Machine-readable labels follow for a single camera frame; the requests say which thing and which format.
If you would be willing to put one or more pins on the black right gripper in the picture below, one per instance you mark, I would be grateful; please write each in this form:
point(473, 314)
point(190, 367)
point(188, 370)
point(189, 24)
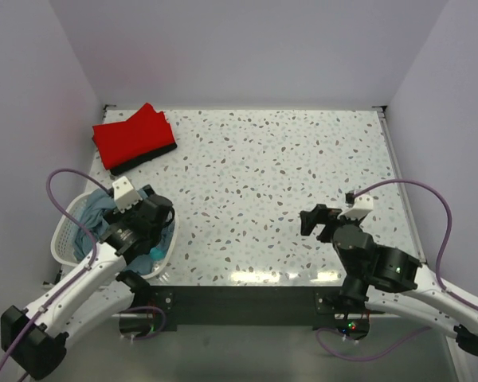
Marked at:
point(322, 215)

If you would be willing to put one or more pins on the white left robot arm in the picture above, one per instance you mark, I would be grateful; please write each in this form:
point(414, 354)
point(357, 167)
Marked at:
point(38, 336)

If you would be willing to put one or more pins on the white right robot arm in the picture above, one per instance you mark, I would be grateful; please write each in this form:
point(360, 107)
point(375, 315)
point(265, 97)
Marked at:
point(388, 279)

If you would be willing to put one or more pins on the red folded t-shirt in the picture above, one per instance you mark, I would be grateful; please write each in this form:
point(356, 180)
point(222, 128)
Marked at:
point(145, 122)

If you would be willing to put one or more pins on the white plastic laundry basket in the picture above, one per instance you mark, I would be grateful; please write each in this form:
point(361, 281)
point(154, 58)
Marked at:
point(61, 244)

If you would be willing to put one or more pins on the black folded t-shirt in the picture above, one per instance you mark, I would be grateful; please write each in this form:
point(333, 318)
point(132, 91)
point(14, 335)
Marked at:
point(120, 155)

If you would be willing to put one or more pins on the turquoise t-shirt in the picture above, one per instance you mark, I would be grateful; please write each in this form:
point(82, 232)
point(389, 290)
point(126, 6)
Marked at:
point(157, 254)

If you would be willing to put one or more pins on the grey-blue t-shirt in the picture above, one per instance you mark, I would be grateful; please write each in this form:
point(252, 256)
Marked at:
point(92, 217)

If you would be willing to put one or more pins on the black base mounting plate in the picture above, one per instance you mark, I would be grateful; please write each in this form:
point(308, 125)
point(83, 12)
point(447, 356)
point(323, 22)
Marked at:
point(311, 306)

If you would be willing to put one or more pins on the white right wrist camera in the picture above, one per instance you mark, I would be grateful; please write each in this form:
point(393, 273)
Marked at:
point(357, 207)

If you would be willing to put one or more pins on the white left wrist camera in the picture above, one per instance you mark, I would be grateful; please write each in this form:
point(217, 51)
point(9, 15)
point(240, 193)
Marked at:
point(125, 195)

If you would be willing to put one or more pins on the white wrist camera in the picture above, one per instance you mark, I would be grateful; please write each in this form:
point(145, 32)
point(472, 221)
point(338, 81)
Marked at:
point(125, 195)
point(357, 207)

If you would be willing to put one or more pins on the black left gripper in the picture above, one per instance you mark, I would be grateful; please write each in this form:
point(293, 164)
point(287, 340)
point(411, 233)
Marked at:
point(116, 216)

